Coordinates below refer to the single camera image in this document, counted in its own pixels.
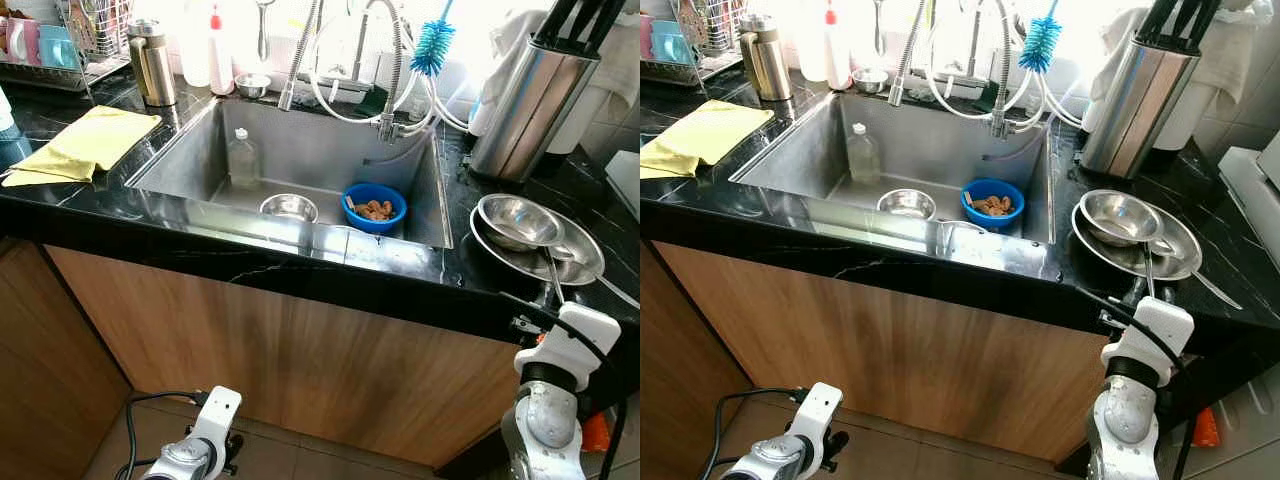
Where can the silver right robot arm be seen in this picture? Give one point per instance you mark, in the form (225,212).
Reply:
(545,430)
(1125,430)

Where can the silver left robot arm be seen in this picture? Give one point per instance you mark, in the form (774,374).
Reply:
(180,462)
(770,462)

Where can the steel kitchen sink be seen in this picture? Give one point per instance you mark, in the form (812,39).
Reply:
(940,140)
(320,150)

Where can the steel plate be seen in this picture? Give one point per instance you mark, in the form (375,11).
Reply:
(530,266)
(1110,262)

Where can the wide steel bowl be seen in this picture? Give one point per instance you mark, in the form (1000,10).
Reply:
(520,220)
(1118,215)

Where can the orange object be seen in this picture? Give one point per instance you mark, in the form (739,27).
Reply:
(596,432)
(1206,428)

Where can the wooden sink cabinet front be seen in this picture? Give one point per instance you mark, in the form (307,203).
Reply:
(300,340)
(900,340)

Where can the blue plastic bowl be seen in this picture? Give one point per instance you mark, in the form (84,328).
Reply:
(990,220)
(372,227)

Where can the wooden side cabinet front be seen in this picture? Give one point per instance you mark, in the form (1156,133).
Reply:
(690,370)
(50,370)

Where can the brown food pieces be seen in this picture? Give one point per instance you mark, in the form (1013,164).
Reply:
(992,205)
(375,210)

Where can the white box-shaped appliance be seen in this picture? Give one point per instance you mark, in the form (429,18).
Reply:
(625,185)
(1250,190)

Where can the steel knife block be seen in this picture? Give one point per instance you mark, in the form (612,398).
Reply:
(530,110)
(1135,110)

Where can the yellow cloth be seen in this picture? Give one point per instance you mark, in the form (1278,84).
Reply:
(80,145)
(700,140)

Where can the steel pull-down faucet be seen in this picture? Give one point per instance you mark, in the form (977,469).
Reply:
(1001,80)
(396,80)

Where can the clear plastic bottle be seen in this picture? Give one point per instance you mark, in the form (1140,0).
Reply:
(863,155)
(244,165)

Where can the blue bottle brush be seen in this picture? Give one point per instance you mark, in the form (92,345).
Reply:
(432,45)
(1040,42)

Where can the pink mug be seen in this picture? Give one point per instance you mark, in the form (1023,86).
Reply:
(645,35)
(22,42)

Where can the light blue mug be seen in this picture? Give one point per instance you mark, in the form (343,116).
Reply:
(672,42)
(58,50)

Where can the small steel bowl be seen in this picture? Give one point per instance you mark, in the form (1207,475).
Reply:
(253,86)
(870,80)

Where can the steel thermos bottle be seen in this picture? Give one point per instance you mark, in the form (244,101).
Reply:
(152,65)
(765,60)

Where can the white bottle with red cap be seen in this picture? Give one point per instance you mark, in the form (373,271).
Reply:
(835,50)
(220,60)

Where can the white plastic bottle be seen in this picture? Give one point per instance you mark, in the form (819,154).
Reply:
(808,40)
(195,45)

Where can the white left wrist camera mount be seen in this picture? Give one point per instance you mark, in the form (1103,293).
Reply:
(820,410)
(218,415)

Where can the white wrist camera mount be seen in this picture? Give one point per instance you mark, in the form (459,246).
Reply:
(820,410)
(1160,330)
(580,335)
(218,415)

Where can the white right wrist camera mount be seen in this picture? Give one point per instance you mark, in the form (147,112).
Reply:
(580,335)
(1160,330)

